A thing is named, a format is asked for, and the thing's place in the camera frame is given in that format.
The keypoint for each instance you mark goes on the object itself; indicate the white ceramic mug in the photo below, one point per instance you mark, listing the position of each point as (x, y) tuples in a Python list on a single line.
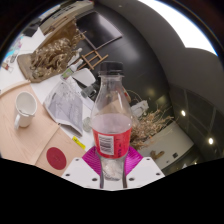
[(26, 106)]

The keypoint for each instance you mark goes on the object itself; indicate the wooden easel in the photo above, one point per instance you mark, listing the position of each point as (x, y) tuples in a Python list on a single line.
[(93, 59)]

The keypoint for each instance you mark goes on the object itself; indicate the white cabinet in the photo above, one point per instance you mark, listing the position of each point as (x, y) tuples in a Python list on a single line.
[(66, 13)]

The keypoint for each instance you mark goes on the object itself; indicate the grey printed newspaper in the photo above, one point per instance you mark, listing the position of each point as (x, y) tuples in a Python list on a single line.
[(65, 106)]

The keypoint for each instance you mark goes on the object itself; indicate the clear red-labelled drink bottle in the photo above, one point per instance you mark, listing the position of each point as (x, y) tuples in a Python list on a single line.
[(111, 133)]

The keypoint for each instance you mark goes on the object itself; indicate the long ceiling light strip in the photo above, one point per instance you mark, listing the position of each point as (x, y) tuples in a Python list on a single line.
[(181, 26)]

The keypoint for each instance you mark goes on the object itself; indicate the purple printed sheet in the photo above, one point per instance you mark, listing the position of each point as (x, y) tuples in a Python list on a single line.
[(13, 53)]

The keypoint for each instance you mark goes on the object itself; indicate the white chair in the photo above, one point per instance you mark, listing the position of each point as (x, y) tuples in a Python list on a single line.
[(83, 76)]

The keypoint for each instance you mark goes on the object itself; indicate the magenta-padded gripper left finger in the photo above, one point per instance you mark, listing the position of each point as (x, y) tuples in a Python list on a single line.
[(80, 171)]

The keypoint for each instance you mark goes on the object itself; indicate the wooden figure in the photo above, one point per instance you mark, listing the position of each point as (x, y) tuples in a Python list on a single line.
[(156, 154)]

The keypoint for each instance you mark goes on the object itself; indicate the dark grey bottle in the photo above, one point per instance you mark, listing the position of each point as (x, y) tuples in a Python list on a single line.
[(88, 90)]

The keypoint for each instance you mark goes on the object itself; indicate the white green-labelled spray bottle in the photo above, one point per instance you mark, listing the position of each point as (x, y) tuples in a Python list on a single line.
[(70, 71)]

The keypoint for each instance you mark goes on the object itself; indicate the grey pot with dried plant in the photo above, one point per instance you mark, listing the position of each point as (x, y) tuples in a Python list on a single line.
[(150, 125)]

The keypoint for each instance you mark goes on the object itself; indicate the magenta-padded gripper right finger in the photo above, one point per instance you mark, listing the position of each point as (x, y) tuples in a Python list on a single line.
[(145, 170)]

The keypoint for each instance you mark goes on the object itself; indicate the black wall screen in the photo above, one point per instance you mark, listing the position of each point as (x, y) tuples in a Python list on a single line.
[(98, 28)]

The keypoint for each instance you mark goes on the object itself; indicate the flat round red coaster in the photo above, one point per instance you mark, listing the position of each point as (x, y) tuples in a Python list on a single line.
[(56, 158)]

